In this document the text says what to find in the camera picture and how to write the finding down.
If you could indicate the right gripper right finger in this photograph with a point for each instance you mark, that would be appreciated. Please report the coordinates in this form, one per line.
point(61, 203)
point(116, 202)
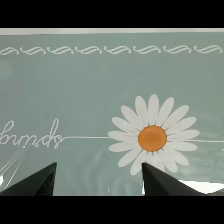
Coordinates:
point(160, 183)

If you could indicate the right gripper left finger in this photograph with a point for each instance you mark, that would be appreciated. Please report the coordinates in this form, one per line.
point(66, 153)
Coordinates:
point(37, 184)

